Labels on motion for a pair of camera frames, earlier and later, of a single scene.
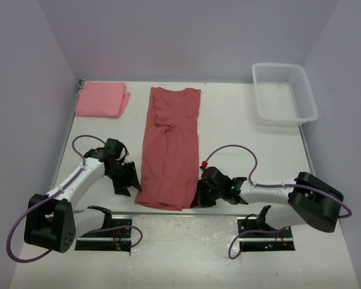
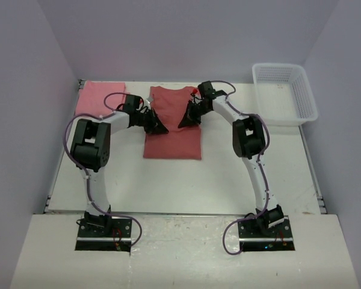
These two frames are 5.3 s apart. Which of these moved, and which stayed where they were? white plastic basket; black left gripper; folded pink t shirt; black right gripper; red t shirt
Moved: red t shirt; black left gripper; black right gripper
Stayed: folded pink t shirt; white plastic basket
